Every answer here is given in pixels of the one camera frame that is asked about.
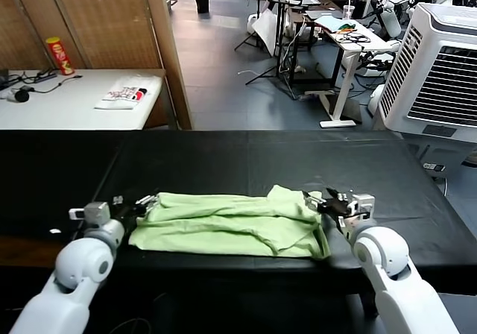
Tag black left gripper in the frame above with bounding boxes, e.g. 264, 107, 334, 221
110, 195, 161, 224

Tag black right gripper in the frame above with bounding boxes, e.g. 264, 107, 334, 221
302, 187, 354, 222

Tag light green t-shirt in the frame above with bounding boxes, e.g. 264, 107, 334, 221
128, 184, 332, 259

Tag black table cover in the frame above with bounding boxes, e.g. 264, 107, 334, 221
0, 129, 477, 298

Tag white folded printed t-shirt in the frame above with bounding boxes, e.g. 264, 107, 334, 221
93, 76, 156, 110

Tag white side table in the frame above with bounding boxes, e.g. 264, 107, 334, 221
0, 68, 167, 130

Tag white standing desk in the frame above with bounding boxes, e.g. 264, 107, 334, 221
304, 11, 387, 129

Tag black grey handheld device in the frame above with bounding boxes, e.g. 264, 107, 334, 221
0, 86, 35, 103

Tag black tripod stand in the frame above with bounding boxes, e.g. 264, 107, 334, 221
233, 0, 299, 92

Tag red chips can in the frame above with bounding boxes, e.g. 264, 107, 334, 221
45, 37, 75, 76

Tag white air cooler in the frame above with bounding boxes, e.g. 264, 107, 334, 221
372, 1, 477, 143

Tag white reflector board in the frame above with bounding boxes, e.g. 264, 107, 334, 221
251, 8, 279, 57

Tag wooden folding screen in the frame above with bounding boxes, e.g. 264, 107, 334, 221
0, 0, 193, 130

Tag grey laptop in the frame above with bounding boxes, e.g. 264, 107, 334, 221
305, 9, 344, 20

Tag white humanoid robot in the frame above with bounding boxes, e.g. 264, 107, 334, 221
357, 0, 463, 44

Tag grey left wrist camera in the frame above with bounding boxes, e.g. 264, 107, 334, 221
69, 201, 113, 231

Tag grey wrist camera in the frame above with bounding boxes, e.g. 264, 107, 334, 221
348, 194, 376, 224
69, 201, 113, 231

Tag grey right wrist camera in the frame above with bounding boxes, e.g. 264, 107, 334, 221
348, 194, 376, 224

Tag black cable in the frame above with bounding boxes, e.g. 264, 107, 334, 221
0, 71, 83, 95

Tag black tangled cables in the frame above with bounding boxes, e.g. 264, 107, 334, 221
337, 31, 372, 45

